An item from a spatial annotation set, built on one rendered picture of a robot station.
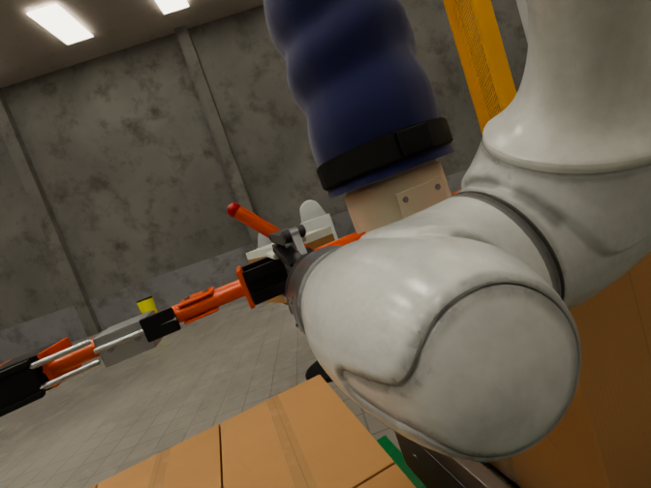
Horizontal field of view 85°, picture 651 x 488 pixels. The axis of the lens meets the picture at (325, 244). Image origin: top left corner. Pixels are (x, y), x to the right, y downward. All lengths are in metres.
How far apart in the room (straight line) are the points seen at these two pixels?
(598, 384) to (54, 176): 11.54
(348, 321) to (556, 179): 0.14
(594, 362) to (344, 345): 0.45
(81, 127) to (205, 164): 3.22
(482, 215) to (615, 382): 0.43
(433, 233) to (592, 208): 0.09
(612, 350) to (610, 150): 0.40
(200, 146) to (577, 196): 10.11
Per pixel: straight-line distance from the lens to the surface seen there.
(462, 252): 0.16
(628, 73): 0.24
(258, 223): 0.56
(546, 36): 0.24
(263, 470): 1.12
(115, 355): 0.58
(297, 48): 0.59
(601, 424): 0.61
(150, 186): 10.52
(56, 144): 11.70
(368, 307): 0.16
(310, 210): 8.16
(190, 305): 0.55
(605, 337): 0.59
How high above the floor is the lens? 1.14
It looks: 5 degrees down
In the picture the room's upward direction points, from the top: 19 degrees counter-clockwise
